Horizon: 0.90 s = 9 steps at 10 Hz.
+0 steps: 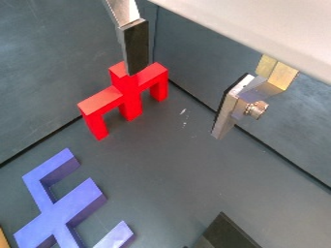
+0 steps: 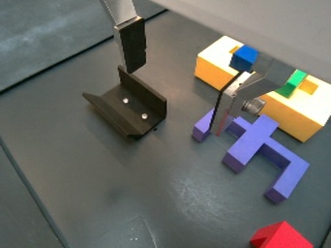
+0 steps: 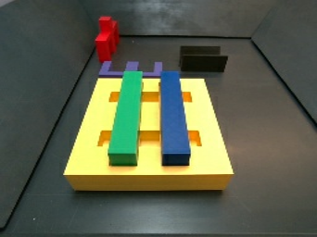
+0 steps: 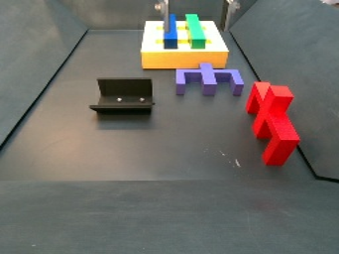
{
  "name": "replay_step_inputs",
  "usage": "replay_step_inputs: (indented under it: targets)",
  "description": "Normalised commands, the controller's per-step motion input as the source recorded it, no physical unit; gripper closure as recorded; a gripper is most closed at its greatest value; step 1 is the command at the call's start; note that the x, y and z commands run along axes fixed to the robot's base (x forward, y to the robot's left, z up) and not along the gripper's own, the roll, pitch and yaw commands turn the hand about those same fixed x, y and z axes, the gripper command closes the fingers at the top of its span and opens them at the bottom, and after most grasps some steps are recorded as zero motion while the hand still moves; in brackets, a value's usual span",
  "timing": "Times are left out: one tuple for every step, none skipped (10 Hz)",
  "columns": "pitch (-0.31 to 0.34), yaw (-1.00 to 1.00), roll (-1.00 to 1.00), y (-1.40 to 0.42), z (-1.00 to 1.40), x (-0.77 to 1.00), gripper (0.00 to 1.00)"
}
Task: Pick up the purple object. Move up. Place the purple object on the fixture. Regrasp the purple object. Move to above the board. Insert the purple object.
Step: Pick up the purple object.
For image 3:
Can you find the purple E-shaped block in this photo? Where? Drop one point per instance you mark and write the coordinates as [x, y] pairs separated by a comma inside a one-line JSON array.
[[131, 66]]

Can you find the black angle fixture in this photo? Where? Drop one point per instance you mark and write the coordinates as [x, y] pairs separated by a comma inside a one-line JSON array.
[[202, 58]]

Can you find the yellow slotted board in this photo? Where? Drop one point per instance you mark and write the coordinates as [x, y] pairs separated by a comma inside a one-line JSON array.
[[88, 171]]

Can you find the blue long bar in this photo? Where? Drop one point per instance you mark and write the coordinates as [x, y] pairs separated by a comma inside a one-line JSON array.
[[174, 133]]

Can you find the green long bar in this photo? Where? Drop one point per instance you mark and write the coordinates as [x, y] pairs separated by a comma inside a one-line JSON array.
[[124, 134]]

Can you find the red E-shaped block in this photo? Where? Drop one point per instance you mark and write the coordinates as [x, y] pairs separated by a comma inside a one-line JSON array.
[[107, 38]]

